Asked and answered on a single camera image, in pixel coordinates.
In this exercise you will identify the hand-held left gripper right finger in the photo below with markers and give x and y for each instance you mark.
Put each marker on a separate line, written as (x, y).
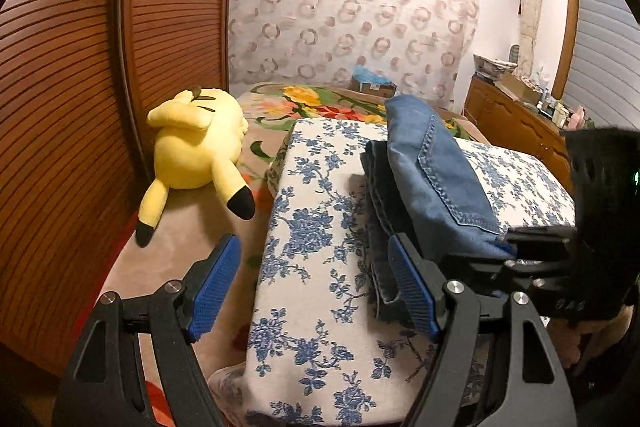
(412, 287)

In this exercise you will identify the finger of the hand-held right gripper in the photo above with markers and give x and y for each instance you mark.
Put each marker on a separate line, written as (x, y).
(540, 241)
(495, 276)

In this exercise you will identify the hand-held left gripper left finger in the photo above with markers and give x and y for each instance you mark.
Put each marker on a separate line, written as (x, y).
(215, 287)

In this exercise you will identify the blue denim pants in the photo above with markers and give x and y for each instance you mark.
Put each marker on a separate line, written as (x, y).
(440, 167)

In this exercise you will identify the person's right hand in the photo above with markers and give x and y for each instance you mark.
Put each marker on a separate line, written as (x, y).
(595, 342)

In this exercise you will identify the flower print beige blanket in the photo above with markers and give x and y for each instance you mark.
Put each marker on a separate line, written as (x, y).
(165, 252)

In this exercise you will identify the wooden cabinet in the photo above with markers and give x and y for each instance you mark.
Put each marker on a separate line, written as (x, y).
(520, 132)

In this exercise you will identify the blue floral white cushion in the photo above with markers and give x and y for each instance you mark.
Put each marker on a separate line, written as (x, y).
(310, 227)

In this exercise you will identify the yellow plush toy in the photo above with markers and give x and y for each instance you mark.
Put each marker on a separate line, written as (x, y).
(195, 147)

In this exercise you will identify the flat cardboard box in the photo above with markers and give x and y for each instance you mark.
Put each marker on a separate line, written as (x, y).
(522, 88)

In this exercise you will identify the window blind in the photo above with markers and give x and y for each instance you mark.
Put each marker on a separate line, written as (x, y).
(605, 47)

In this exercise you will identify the cardboard box with blue filling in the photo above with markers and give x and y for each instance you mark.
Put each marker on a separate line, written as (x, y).
(372, 83)

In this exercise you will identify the cream lace curtain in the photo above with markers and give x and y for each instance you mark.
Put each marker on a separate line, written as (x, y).
(529, 7)

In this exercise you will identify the brown louvered wardrobe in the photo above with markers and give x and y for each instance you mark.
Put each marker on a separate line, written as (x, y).
(75, 107)

